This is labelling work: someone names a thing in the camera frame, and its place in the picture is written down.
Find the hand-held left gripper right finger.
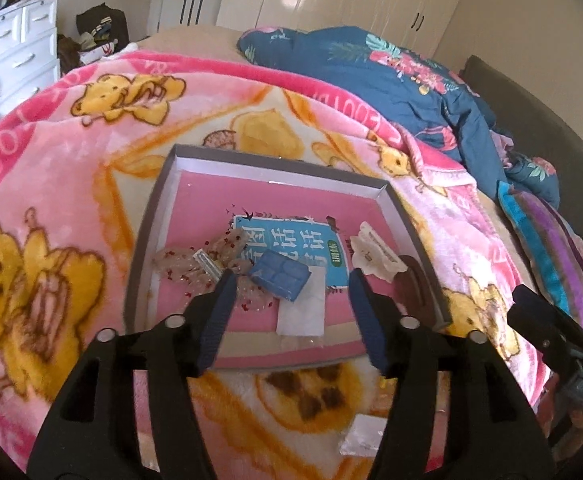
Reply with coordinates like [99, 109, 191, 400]
[347, 267, 557, 480]

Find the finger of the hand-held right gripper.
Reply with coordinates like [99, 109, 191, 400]
[506, 284, 583, 366]

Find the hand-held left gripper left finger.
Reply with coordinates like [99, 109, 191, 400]
[26, 270, 240, 480]

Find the brown oval hair clip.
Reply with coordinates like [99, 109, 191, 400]
[396, 255, 445, 331]

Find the sheer dotted bow hair clip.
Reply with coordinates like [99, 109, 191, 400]
[154, 227, 277, 313]

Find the white claw hair clip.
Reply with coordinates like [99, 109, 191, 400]
[349, 222, 407, 281]

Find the white card packet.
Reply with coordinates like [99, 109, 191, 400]
[276, 265, 328, 337]

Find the blue rectangular hair clip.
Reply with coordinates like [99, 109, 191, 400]
[248, 249, 312, 303]

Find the grey cardboard box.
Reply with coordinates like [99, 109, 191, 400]
[126, 144, 452, 371]

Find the striped pillow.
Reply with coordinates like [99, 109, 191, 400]
[496, 180, 583, 336]

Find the clear plastic packet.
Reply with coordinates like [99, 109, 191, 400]
[339, 412, 389, 458]

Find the dark bed headboard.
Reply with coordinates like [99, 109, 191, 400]
[459, 55, 583, 301]

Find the pink bear printed blanket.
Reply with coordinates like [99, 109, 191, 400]
[0, 50, 552, 476]

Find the blue floral duvet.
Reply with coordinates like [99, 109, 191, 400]
[236, 26, 562, 211]

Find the beige bed sheet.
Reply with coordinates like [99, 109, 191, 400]
[136, 25, 252, 66]

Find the black bag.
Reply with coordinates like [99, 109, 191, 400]
[56, 4, 127, 66]

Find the white chest of drawers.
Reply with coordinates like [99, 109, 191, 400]
[0, 0, 62, 121]

